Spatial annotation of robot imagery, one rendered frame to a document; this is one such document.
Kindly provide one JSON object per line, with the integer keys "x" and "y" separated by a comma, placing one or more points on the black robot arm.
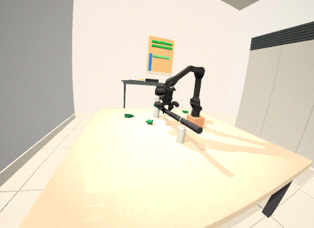
{"x": 168, "y": 88}

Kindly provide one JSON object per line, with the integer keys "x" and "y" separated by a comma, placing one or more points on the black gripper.
{"x": 167, "y": 101}

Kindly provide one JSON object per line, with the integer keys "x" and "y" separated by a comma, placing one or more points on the green cylinder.
{"x": 149, "y": 122}

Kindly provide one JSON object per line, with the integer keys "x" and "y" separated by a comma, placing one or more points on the dark grey cylindrical pole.
{"x": 185, "y": 122}

